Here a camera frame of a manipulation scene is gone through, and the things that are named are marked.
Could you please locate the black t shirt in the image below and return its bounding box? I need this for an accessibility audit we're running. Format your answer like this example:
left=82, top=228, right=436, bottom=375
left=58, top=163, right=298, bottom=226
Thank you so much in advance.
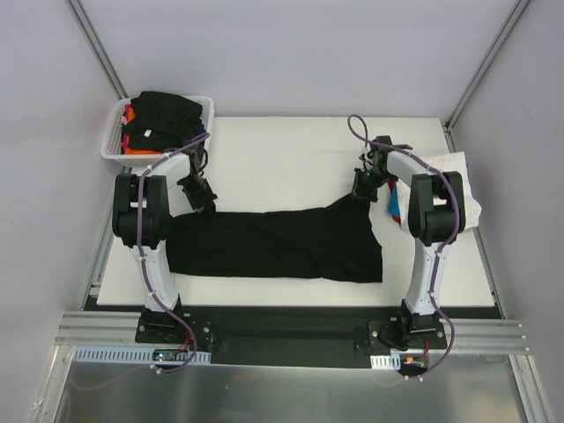
left=122, top=91, right=204, bottom=153
left=166, top=195, right=383, bottom=283

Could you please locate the white t shirt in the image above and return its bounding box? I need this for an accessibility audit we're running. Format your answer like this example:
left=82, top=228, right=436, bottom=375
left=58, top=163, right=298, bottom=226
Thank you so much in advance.
left=394, top=150, right=483, bottom=233

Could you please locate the white plastic laundry basket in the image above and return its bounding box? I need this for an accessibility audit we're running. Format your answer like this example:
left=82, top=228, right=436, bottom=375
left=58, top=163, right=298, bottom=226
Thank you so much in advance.
left=100, top=95, right=215, bottom=168

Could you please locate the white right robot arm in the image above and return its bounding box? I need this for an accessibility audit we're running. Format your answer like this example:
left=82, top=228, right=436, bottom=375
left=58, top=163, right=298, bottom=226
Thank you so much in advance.
left=352, top=136, right=465, bottom=351

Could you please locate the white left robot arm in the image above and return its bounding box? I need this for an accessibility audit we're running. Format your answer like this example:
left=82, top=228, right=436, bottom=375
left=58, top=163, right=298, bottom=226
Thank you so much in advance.
left=112, top=132, right=217, bottom=346

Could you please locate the black t shirt in basket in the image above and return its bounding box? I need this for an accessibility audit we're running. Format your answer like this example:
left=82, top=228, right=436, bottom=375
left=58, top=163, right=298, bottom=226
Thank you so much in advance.
left=122, top=91, right=204, bottom=153

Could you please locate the pink t shirt in basket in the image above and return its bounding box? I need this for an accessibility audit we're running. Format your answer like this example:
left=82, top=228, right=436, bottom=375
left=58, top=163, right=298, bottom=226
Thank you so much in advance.
left=120, top=104, right=135, bottom=154

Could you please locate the orange t shirt in basket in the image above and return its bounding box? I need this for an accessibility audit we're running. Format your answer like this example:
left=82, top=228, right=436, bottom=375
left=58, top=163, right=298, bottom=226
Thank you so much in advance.
left=121, top=104, right=160, bottom=155

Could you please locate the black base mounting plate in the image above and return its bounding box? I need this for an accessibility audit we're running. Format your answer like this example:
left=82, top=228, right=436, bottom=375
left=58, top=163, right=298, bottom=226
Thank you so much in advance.
left=135, top=306, right=447, bottom=368

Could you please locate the right white cable duct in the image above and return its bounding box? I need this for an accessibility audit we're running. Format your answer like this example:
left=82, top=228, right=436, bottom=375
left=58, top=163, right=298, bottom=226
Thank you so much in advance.
left=370, top=353, right=401, bottom=371

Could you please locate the white cable duct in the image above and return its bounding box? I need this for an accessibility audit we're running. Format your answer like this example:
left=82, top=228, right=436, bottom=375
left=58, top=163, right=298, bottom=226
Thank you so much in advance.
left=73, top=346, right=192, bottom=366
left=370, top=353, right=401, bottom=371

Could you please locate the aluminium front rail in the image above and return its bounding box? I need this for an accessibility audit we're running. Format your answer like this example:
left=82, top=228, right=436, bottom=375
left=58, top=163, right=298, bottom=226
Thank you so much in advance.
left=56, top=311, right=532, bottom=355

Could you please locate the left white cable duct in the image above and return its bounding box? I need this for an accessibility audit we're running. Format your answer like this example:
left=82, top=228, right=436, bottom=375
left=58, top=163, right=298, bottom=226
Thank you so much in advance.
left=73, top=346, right=192, bottom=366

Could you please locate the left aluminium frame post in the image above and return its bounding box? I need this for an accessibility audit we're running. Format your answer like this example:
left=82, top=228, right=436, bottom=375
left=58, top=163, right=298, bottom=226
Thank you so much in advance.
left=63, top=0, right=130, bottom=122

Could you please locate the aluminium frame post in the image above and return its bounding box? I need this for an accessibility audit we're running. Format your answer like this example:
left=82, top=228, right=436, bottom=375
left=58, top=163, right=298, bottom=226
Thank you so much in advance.
left=444, top=0, right=533, bottom=133
left=63, top=0, right=130, bottom=122

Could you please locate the right aluminium frame post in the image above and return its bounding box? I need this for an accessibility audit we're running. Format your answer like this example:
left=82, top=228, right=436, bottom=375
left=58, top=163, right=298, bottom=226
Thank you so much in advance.
left=444, top=0, right=533, bottom=133

